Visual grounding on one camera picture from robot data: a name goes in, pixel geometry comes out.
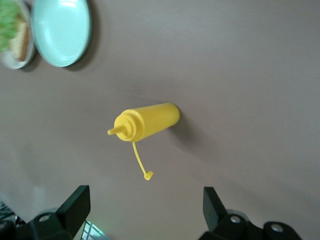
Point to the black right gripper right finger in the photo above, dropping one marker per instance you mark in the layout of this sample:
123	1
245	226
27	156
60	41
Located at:
225	227

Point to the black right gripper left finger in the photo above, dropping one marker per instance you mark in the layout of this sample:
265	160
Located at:
62	225

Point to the yellow mustard squeeze bottle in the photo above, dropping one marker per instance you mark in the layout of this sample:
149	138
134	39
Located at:
155	120

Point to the light brown bread slice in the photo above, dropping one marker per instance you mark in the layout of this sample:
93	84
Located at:
21	42

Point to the green lettuce leaf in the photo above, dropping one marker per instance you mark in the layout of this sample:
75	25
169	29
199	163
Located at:
7	25

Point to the beige plate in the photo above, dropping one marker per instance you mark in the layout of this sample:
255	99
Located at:
8	62

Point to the mint green plate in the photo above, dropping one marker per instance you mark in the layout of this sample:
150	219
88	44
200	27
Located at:
60	32

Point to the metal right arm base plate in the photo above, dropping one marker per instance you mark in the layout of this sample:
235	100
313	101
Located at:
92	232

